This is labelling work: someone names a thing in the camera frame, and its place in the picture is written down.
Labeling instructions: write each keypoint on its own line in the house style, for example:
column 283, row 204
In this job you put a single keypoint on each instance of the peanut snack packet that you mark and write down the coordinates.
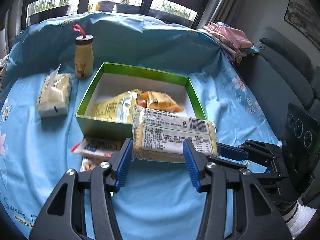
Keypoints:
column 88, row 164

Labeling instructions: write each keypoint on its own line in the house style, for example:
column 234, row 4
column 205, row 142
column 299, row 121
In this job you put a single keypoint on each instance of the yellow bear bottle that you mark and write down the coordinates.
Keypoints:
column 83, row 58

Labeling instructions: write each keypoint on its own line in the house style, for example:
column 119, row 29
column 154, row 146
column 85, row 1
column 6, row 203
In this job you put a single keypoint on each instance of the potted plant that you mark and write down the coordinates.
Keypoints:
column 105, row 5

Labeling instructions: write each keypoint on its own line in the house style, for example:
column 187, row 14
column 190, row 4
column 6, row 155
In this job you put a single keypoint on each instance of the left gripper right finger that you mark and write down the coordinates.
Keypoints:
column 254, row 214

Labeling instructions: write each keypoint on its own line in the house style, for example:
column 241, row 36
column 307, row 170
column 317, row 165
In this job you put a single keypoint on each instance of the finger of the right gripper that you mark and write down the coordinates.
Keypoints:
column 228, row 166
column 231, row 152

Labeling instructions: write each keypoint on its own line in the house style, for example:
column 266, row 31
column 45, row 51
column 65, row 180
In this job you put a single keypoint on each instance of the pink folded cloth pile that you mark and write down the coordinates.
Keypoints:
column 233, row 42

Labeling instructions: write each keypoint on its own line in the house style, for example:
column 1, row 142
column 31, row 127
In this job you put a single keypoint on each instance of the yellow snack bag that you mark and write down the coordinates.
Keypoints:
column 117, row 109

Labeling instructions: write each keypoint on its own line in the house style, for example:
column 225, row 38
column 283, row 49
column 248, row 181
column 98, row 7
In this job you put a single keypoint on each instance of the blue floral bedsheet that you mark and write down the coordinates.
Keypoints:
column 140, row 53

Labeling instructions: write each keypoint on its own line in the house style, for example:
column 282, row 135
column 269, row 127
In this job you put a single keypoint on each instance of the green cardboard box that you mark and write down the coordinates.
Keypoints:
column 113, row 79

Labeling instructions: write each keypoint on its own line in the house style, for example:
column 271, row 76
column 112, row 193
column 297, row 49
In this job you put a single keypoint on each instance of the tissue pack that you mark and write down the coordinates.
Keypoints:
column 53, row 99

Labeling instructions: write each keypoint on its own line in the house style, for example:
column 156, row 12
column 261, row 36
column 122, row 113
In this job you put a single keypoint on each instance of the white red blue snack bag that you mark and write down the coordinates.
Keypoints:
column 97, row 148

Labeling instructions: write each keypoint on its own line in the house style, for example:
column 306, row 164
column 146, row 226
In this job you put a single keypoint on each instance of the wall picture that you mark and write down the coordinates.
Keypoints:
column 303, row 17

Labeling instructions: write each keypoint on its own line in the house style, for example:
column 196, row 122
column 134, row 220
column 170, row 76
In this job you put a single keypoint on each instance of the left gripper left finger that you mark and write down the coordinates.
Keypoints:
column 63, row 214

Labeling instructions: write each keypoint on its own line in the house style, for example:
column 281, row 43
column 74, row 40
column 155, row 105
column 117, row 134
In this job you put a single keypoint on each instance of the grey sofa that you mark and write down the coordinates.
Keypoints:
column 286, row 87

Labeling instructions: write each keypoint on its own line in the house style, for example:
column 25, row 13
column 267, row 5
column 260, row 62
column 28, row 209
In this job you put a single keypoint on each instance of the clear cracker pack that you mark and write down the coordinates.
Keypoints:
column 159, row 136

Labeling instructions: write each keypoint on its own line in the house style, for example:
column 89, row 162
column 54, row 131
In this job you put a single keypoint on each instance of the tan yellow snack packet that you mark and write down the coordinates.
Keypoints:
column 158, row 101

